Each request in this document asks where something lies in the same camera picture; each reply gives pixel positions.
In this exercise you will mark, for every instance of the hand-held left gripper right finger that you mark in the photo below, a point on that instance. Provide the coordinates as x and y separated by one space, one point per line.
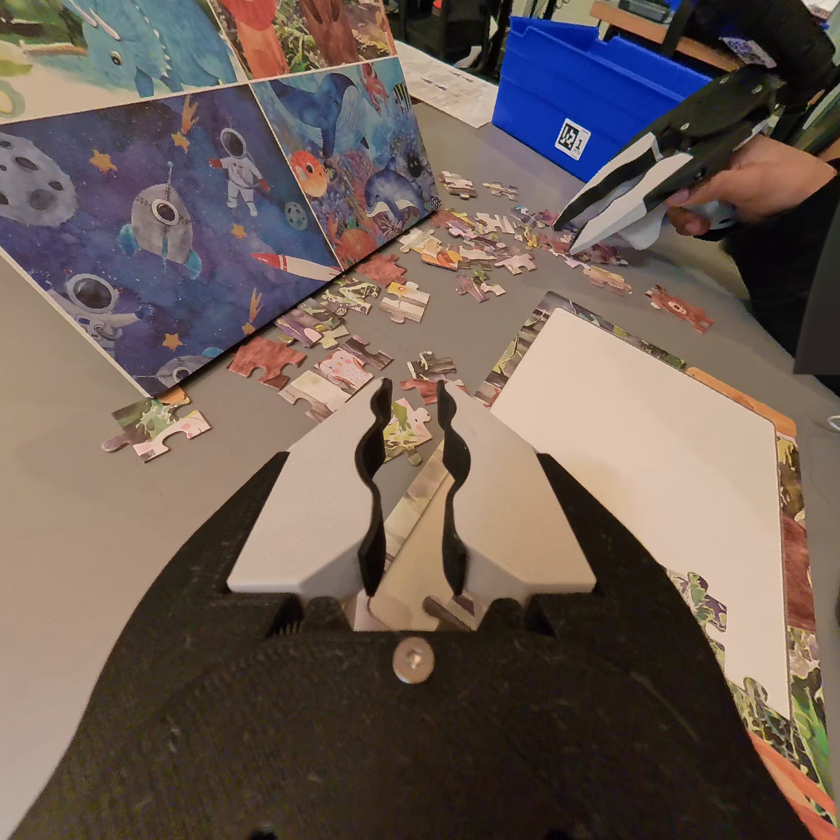
518 525

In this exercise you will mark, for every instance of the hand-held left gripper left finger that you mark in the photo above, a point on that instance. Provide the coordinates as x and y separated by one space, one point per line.
308 518

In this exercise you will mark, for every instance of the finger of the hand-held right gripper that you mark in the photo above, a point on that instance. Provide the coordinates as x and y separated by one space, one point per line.
630 213
623 164

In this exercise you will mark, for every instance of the brown bear face puzzle piece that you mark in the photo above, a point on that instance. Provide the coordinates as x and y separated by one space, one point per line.
676 306

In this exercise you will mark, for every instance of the pile of jigsaw pieces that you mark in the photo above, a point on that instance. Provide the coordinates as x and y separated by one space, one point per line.
266 361

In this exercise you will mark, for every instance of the person's right hand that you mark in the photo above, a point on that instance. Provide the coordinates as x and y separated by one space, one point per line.
768 180

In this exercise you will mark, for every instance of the wooden desk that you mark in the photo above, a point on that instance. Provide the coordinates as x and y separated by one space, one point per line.
695 46

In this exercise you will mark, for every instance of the blue plastic bin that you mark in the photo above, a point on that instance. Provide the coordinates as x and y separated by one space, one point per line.
590 85

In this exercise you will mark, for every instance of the jigsaw puzzle tray board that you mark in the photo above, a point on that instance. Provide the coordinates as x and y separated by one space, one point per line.
630 446

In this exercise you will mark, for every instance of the person's dark clothing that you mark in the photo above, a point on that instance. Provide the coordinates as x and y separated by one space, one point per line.
787 295

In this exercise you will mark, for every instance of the white printed paper sheet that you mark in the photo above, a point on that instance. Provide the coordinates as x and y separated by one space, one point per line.
453 88

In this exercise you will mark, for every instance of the illustrated puzzle box lid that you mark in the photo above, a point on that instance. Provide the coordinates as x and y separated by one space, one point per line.
164 197

